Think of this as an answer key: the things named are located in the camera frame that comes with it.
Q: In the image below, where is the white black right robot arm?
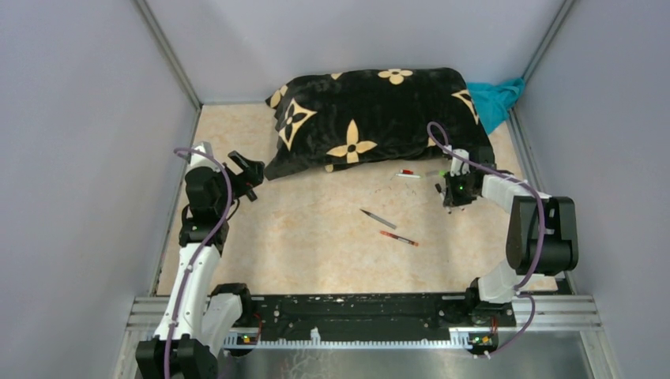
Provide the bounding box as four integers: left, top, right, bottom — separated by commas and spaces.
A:
440, 171, 579, 325

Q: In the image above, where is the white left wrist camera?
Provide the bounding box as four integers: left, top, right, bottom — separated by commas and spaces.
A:
188, 141, 220, 172

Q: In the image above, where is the white pen with red cap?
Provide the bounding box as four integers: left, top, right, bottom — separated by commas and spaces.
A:
395, 170, 421, 179

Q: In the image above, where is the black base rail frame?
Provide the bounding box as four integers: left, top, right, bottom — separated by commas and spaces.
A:
126, 292, 603, 358

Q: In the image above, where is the red orange pen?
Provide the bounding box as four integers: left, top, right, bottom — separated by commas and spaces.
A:
379, 231, 419, 246

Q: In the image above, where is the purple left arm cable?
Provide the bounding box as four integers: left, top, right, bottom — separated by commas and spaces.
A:
163, 147, 234, 379

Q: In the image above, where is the grey checkered pen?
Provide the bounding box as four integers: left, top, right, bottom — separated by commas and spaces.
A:
360, 209, 397, 230

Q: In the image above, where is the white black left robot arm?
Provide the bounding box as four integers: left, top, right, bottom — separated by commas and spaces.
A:
135, 142, 265, 378

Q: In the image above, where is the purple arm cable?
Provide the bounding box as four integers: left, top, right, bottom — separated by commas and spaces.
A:
426, 121, 547, 359
163, 147, 234, 379

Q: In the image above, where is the teal cloth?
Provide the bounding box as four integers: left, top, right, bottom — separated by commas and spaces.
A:
466, 77, 525, 135

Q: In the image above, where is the black pillow with beige flowers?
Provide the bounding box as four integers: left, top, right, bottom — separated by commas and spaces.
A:
265, 67, 492, 180

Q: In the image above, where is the clear highlighter with green cap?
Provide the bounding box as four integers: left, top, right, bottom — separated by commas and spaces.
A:
425, 171, 450, 178

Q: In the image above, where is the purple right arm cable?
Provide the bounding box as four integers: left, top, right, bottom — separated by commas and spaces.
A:
426, 121, 547, 359

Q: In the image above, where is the white marker with black cap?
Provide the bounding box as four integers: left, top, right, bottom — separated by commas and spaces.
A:
435, 183, 445, 197

